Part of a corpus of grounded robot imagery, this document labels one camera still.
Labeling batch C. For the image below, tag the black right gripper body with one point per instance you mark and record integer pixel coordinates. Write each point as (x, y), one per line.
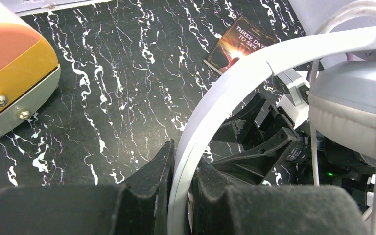
(337, 165)

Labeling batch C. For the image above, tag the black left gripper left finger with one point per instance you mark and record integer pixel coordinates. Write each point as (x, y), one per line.
(136, 206)

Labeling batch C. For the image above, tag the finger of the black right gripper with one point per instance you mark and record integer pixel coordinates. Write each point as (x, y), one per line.
(236, 128)
(252, 167)

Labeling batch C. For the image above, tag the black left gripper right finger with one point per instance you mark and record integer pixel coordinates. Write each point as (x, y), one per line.
(222, 208)

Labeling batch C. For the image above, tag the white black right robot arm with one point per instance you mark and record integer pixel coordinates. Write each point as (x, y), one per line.
(254, 138)

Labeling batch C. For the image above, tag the orange brown paperback book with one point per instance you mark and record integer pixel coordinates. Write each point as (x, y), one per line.
(241, 39)

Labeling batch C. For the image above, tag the pastel mini drawer cabinet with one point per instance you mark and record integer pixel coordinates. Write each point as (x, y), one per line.
(29, 70)

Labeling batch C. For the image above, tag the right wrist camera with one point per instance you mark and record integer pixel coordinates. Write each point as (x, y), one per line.
(295, 102)

